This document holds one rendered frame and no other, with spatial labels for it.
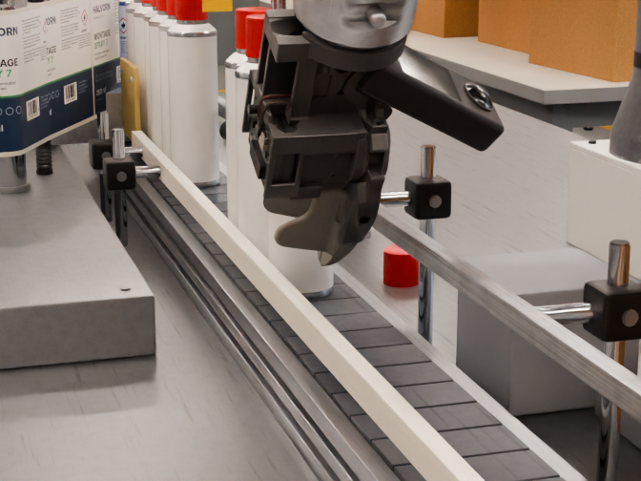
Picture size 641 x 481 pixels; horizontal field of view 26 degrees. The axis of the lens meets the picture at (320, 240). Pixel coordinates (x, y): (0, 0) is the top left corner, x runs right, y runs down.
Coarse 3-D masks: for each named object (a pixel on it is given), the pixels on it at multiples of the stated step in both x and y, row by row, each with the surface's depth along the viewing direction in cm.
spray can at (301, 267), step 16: (272, 224) 106; (272, 240) 106; (272, 256) 106; (288, 256) 105; (304, 256) 105; (288, 272) 106; (304, 272) 106; (320, 272) 106; (304, 288) 106; (320, 288) 106
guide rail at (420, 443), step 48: (144, 144) 149; (192, 192) 127; (240, 240) 110; (288, 288) 97; (336, 336) 87; (384, 384) 79; (384, 432) 77; (432, 432) 72; (432, 480) 70; (480, 480) 66
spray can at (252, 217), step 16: (256, 16) 111; (256, 32) 111; (256, 48) 111; (256, 64) 112; (240, 80) 112; (240, 96) 112; (240, 112) 113; (240, 128) 113; (240, 144) 113; (240, 160) 114; (240, 176) 114; (256, 176) 113; (240, 192) 114; (256, 192) 113; (240, 208) 115; (256, 208) 114; (240, 224) 115; (256, 224) 114; (256, 240) 114
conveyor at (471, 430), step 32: (160, 192) 143; (224, 192) 143; (192, 224) 129; (224, 256) 119; (256, 288) 109; (352, 320) 101; (384, 320) 101; (384, 352) 95; (416, 352) 95; (320, 384) 89; (416, 384) 89; (448, 384) 89; (352, 416) 83; (448, 416) 83; (480, 416) 83; (384, 448) 79; (480, 448) 79; (512, 448) 79; (416, 480) 74; (512, 480) 74; (544, 480) 74
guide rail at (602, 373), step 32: (384, 224) 97; (416, 256) 92; (448, 256) 88; (480, 288) 82; (512, 320) 77; (544, 320) 75; (544, 352) 74; (576, 352) 70; (608, 384) 67; (640, 384) 65; (640, 416) 64
